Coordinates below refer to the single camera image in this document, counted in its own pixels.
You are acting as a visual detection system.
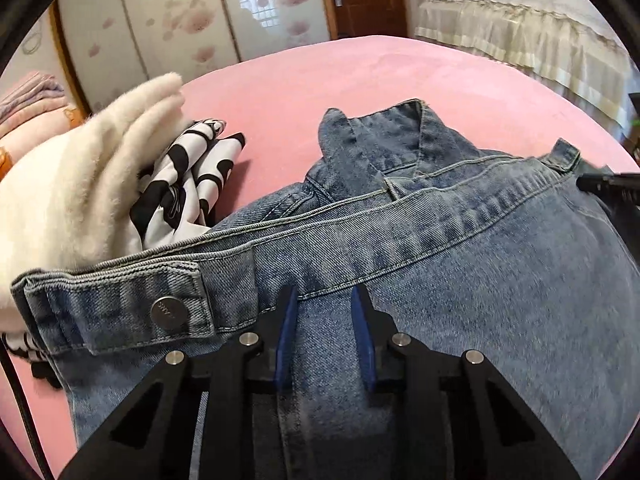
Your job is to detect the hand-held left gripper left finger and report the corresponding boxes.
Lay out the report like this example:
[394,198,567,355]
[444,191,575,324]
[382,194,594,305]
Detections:
[57,285,300,480]

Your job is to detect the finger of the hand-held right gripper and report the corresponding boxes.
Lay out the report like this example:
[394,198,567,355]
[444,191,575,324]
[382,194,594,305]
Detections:
[576,172,640,207]

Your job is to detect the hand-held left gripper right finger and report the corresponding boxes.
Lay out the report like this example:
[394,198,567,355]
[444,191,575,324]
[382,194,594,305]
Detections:
[351,286,583,480]

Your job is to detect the blue denim jeans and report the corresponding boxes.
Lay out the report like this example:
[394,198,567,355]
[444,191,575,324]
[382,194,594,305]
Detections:
[10,97,640,480]

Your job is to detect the cream lace-covered bed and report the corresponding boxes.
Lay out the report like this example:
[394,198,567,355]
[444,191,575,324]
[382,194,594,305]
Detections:
[414,0,640,136]

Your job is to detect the black and white patterned cloth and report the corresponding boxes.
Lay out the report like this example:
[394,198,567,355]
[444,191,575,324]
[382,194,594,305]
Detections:
[129,119,247,252]

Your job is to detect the cream fluffy sweater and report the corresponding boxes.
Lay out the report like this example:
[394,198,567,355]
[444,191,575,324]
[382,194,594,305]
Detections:
[0,72,187,333]

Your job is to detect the pink bed sheet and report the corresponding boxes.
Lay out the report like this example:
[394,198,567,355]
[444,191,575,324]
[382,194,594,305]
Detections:
[0,35,640,480]

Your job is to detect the folded pink cloth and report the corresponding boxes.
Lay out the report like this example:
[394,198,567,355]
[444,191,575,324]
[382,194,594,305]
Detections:
[0,104,82,171]

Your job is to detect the floral wardrobe doors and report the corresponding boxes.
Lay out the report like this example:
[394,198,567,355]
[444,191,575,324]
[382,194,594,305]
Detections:
[49,0,333,117]

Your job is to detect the folded purple cloth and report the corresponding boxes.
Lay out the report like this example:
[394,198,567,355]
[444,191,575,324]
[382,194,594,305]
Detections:
[0,71,67,128]

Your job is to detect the black cable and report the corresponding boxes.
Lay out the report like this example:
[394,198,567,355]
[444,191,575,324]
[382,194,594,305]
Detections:
[0,332,52,480]

